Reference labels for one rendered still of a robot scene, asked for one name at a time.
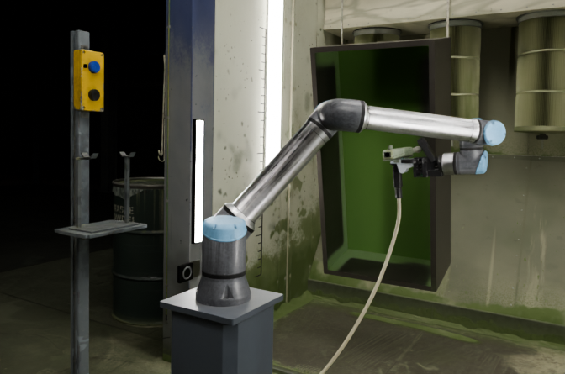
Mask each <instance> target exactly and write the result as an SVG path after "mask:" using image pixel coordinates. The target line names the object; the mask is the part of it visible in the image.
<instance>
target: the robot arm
mask: <svg viewBox="0 0 565 374"><path fill-rule="evenodd" d="M364 129H369V130H376V131H383V132H389V133H396V134H410V135H417V136H424V137H431V138H438V139H445V140H458V141H459V145H460V152H453V153H443V155H439V157H438V158H437V157H436V155H435V153H434V151H433V150H432V149H431V147H430V146H429V144H428V142H427V140H426V139H425V138H420V139H418V140H417V142H418V144H419V146H420V147H421V149H422V150H423V151H424V152H425V154H426V157H415V158H407V159H402V160H399V163H396V164H397V166H398V169H399V172H400V173H405V172H407V171H408V170H409V168H410V167H413V173H414V177H428V176H444V175H462V174H475V175H477V174H484V173H485V172H486V170H487V167H488V152H487V151H486V150H483V145H498V144H500V143H501V142H502V141H503V140H504V137H505V134H506V131H505V127H504V125H503V124H502V123H501V122H499V121H496V120H491V121H489V120H482V119H481V118H477V119H465V118H458V117H452V116H445V115H438V114H432V113H419V112H412V111H406V110H399V109H392V108H380V107H373V106H367V104H366V103H365V102H364V101H362V100H355V99H343V98H336V99H331V100H327V101H323V102H322V103H320V104H319V105H318V106H317V107H316V108H315V110H314V112H313V113H312V114H311V115H310V116H309V118H308V119H307V120H306V122H305V123H304V125H303V126H302V127H301V128H300V129H299V130H298V131H297V133H296V134H295V135H294V136H293V137H292V138H291V139H290V141H289V142H287V144H285V146H283V148H282V149H281V150H280V151H279V152H278V153H277V154H276V155H275V157H274V158H273V159H272V160H271V161H270V162H269V163H268V164H267V166H266V167H265V168H264V169H263V170H262V171H261V172H260V174H259V175H258V176H257V177H256V178H255V179H254V180H253V181H252V183H251V184H250V185H249V186H248V187H247V188H246V189H245V191H244V192H243V193H242V194H241V195H240V196H239V197H238V198H237V199H236V200H235V201H234V202H233V203H226V204H225V205H224V206H223V207H222V208H221V209H220V210H219V211H218V212H217V213H216V214H215V215H214V216H212V217H209V218H207V219H205V220H204V221H203V227H202V232H203V237H202V277H201V279H200V282H199V284H198V288H197V290H196V297H195V298H196V301H197V302H199V303H201V304H204V305H208V306H213V307H231V306H237V305H241V304H243V303H247V302H249V301H250V300H251V290H250V287H249V284H248V281H247V279H246V240H247V239H248V237H249V236H250V235H251V234H252V233H253V232H254V231H255V222H256V221H257V220H258V219H259V218H260V216H261V215H262V214H263V213H264V212H265V211H266V210H267V208H268V207H269V206H270V205H271V204H272V203H273V201H274V200H275V199H276V198H277V197H278V196H279V195H280V194H281V192H282V191H283V190H284V189H285V188H286V187H287V186H288V184H289V183H290V182H291V181H292V180H293V179H294V178H295V177H296V176H297V175H298V174H299V173H300V172H301V171H302V169H303V168H304V167H305V166H306V165H307V164H308V163H309V161H310V160H311V159H312V158H313V157H314V156H315V155H316V153H317V152H318V151H319V150H320V149H321V148H322V147H323V145H324V144H325V143H326V142H327V141H328V140H330V139H331V138H332V136H333V135H334V134H335V133H336V132H337V131H347V132H355V133H360V132H362V131H363V130H364Z"/></svg>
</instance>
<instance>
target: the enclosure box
mask: <svg viewBox="0 0 565 374"><path fill-rule="evenodd" d="M310 60H311V74H312V88H313V102H314V110H315V108H316V107H317V106H318V105H319V104H320V103H322V102H323V101H327V100H331V99H336V98H343V99H355V100H362V101H364V102H365V103H366V104H367V106H373V107H380V108H392V109H399V110H406V111H412V112H419V113H432V114H438V115H445V116H451V37H443V38H431V39H418V40H395V41H382V42H370V43H357V44H345V45H328V46H320V47H313V48H310ZM420 138H425V139H426V140H427V142H428V144H429V146H430V147H431V149H432V150H433V151H434V153H435V155H436V157H437V158H438V157H439V155H443V153H451V140H445V139H438V138H431V137H424V136H417V135H410V134H396V133H389V132H383V131H376V130H369V129H364V130H363V131H362V132H360V133H355V132H347V131H337V132H336V133H335V134H334V135H333V136H332V138H331V139H330V140H328V141H327V142H326V143H325V144H324V145H323V147H322V148H321V149H320V150H319V151H318V152H317V153H316V156H317V170H318V183H319V210H320V224H321V238H322V251H323V266H324V274H330V275H335V276H340V277H349V278H355V279H360V280H365V281H370V282H377V280H378V277H379V275H380V272H381V270H382V268H383V264H384V262H385V259H386V256H387V253H388V249H389V246H390V244H391V241H392V238H393V232H394V229H395V225H396V221H397V214H398V203H397V198H395V189H394V188H395V187H394V186H393V166H392V165H390V161H383V160H384V159H383V151H384V150H388V146H389V145H392V146H393V149H396V148H402V147H412V148H415V147H416V146H419V144H418V142H417V140H418V139H420ZM402 182H403V186H402V195H403V197H402V198H401V219H400V224H399V231H398V234H397V237H396V240H395V243H394V246H393V251H392V254H391V256H390V258H389V261H388V265H387V268H386V270H385V272H384V274H383V278H382V281H381V282H380V283H385V284H390V285H395V286H401V287H410V288H415V289H420V290H426V291H431V292H436V291H437V289H438V287H439V286H440V284H441V281H442V279H443V277H444V276H445V274H446V271H447V269H448V267H449V265H450V264H451V175H444V176H428V177H414V173H413V167H410V168H409V170H408V171H407V172H405V173H402Z"/></svg>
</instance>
